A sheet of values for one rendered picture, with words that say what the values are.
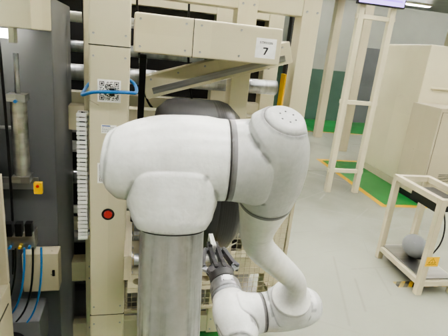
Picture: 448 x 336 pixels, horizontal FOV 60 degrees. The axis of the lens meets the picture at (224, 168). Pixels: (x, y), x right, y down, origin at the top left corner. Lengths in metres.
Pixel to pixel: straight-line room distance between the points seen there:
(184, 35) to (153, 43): 0.13
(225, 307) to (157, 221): 0.52
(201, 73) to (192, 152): 1.25
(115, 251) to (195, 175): 1.05
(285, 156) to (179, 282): 0.24
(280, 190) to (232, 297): 0.51
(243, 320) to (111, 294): 0.77
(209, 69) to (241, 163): 1.26
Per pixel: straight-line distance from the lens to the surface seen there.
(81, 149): 1.47
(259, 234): 0.72
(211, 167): 0.55
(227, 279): 1.13
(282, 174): 0.58
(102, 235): 1.54
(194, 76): 1.78
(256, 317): 1.05
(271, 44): 1.71
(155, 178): 0.55
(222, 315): 1.04
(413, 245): 3.64
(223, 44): 1.66
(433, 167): 5.59
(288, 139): 0.56
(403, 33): 12.53
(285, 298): 1.03
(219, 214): 1.30
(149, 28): 1.62
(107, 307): 1.71
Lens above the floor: 1.68
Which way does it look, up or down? 17 degrees down
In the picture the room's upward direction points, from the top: 6 degrees clockwise
